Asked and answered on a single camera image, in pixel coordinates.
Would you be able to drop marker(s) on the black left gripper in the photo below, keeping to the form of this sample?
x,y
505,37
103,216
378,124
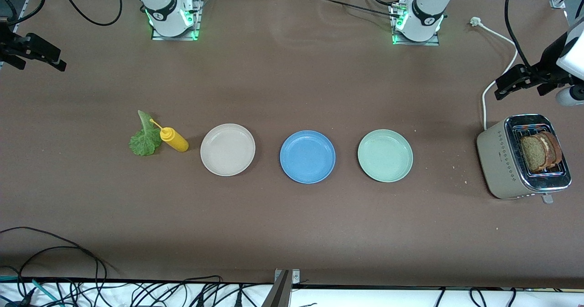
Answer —
x,y
544,68

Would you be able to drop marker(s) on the blue plate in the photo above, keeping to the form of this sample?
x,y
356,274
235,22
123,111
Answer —
x,y
307,157

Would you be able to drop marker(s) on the green lettuce leaf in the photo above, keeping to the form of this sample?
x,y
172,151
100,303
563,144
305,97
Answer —
x,y
143,145

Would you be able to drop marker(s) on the beige chrome toaster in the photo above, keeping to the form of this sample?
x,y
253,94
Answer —
x,y
497,156

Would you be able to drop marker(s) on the brown bread slice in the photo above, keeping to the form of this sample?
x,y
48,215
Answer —
x,y
554,149
531,154

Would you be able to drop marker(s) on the mint green plate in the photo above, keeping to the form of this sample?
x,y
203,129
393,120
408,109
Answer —
x,y
385,155

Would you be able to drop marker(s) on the beige plate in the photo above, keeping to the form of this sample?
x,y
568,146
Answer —
x,y
227,150

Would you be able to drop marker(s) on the aluminium post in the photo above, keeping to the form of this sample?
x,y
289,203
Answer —
x,y
280,291

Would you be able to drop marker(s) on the yellow squeeze bottle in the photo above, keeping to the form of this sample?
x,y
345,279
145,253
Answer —
x,y
175,140

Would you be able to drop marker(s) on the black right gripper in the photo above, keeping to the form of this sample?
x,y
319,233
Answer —
x,y
10,44

